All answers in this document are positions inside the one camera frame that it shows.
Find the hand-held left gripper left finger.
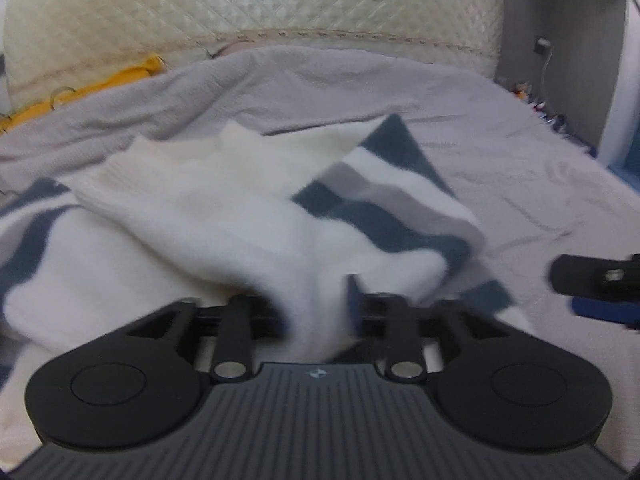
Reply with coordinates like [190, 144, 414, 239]
[125, 294, 288, 382]

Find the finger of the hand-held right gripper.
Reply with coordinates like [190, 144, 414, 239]
[546, 252, 640, 332]

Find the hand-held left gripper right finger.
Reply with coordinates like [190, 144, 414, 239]
[344, 274, 513, 382]

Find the white sweater with navy stripes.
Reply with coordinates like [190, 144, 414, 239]
[0, 112, 535, 456]

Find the grey bed sheet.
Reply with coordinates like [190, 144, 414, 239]
[0, 45, 640, 461]

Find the pile of small colourful things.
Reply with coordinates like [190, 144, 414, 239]
[509, 81, 598, 157]

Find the yellow cloth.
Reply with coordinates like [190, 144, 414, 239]
[0, 54, 167, 135]

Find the grey cabinet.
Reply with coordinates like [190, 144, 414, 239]
[494, 0, 629, 150]

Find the cream quilted headboard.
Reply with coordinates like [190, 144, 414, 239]
[0, 0, 504, 117]

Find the grey power cable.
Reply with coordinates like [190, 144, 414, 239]
[539, 42, 554, 107]

